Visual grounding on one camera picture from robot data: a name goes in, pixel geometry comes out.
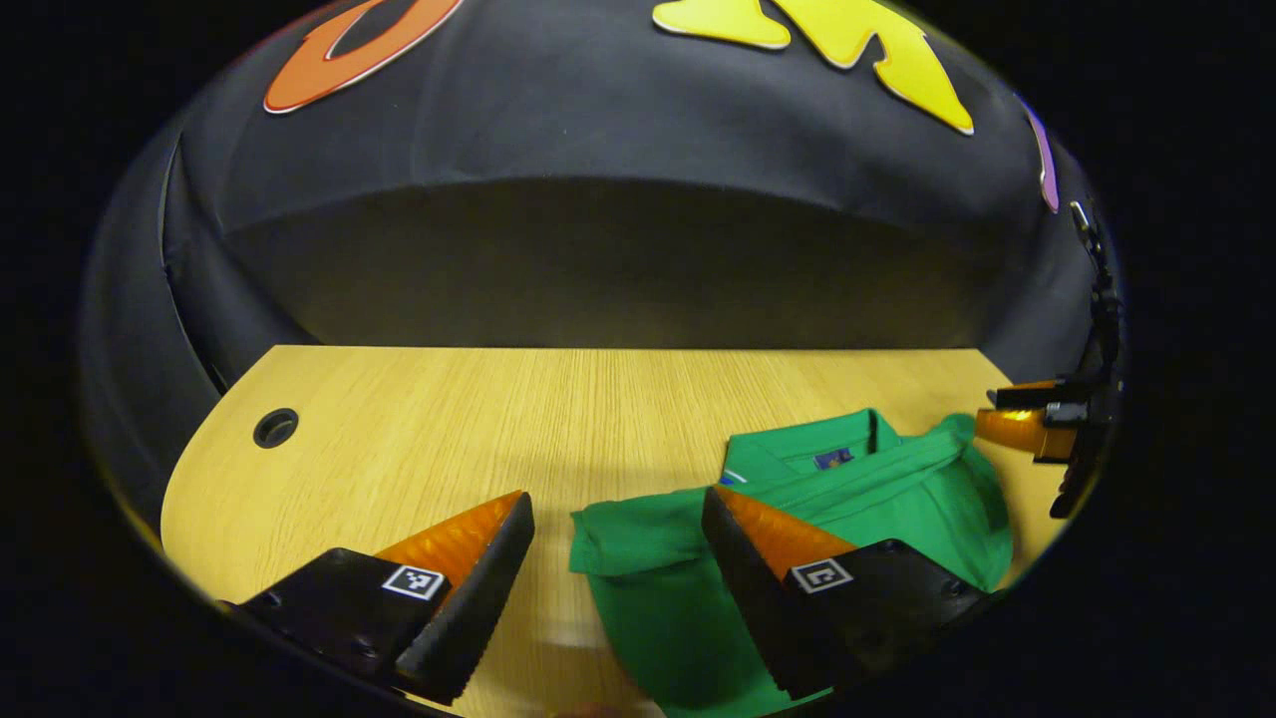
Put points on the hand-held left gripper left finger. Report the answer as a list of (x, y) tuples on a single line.
[(478, 608)]

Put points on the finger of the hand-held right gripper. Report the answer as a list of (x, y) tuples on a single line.
[(1017, 431), (1037, 396)]

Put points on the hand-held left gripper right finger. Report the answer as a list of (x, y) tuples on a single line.
[(748, 588)]

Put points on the green T-shirt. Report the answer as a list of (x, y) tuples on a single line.
[(897, 499)]

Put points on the black backdrop cloth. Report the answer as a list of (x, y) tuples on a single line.
[(598, 150)]

